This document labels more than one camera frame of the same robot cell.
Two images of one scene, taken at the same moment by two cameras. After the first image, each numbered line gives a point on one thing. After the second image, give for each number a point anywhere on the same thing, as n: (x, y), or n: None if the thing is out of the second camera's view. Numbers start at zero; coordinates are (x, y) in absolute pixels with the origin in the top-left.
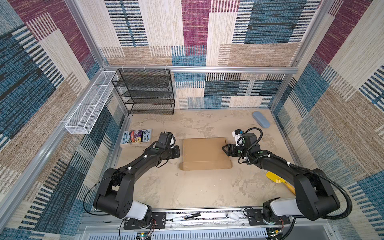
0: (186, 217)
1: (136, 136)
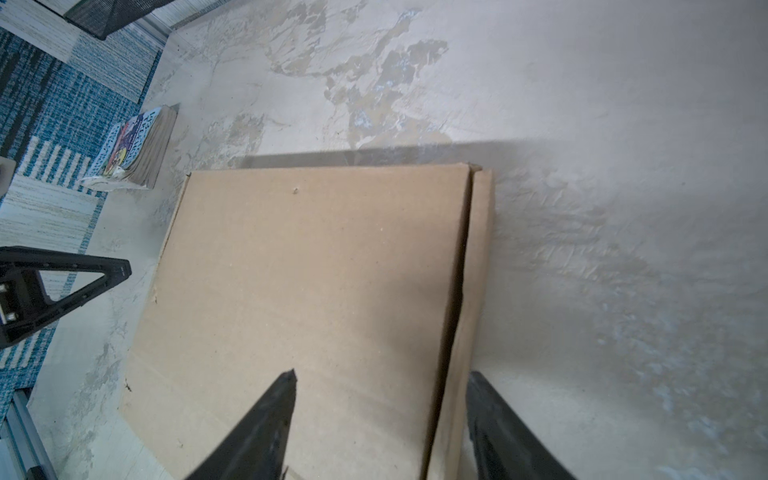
0: None
1: (134, 152)
